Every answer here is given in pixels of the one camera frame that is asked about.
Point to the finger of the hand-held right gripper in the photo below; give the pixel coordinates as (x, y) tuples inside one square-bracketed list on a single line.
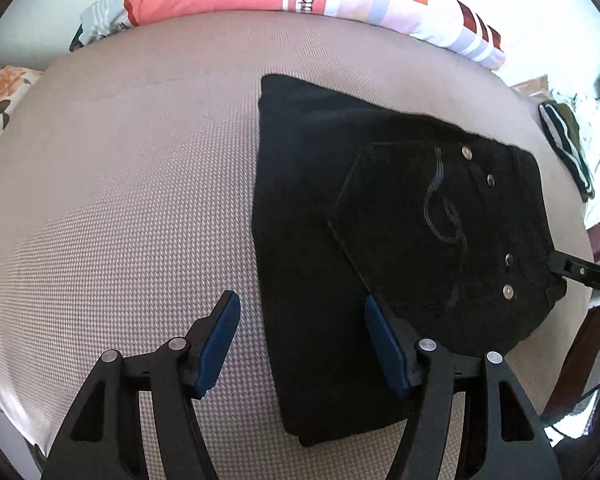
[(580, 272)]

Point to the grey printed pillow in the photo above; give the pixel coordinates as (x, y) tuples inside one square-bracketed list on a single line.
[(102, 22)]

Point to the black pants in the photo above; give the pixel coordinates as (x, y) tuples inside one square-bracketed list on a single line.
[(380, 185)]

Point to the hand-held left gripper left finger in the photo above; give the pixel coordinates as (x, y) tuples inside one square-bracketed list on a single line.
[(217, 347)]

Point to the beige woven bed cover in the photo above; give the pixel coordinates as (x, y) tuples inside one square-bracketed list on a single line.
[(130, 185)]

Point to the dark white-striped garment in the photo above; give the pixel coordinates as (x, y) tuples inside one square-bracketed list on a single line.
[(566, 145)]

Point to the orange floral pillow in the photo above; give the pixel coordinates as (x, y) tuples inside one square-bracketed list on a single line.
[(0, 90)]

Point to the brown wooden furniture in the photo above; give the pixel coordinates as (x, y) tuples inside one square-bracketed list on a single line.
[(580, 360)]

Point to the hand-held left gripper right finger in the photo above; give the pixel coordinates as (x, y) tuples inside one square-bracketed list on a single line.
[(384, 345)]

